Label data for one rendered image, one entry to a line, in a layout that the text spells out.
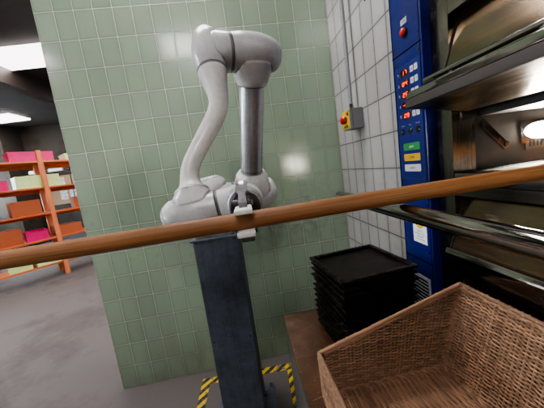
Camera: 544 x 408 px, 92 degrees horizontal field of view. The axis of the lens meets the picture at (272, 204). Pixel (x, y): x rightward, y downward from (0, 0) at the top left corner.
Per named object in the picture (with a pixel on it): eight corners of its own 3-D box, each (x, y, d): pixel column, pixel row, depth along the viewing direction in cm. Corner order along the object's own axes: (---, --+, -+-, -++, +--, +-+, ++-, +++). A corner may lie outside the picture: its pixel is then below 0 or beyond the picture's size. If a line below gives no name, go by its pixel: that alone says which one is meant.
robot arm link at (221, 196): (269, 216, 72) (222, 228, 72) (265, 208, 88) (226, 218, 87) (258, 178, 71) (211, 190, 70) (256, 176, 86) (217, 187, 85)
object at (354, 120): (355, 129, 141) (354, 111, 140) (364, 126, 132) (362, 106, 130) (342, 131, 141) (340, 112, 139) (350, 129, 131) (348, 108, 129)
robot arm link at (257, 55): (230, 202, 139) (268, 196, 147) (238, 220, 127) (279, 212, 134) (219, 28, 96) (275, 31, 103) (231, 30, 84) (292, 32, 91)
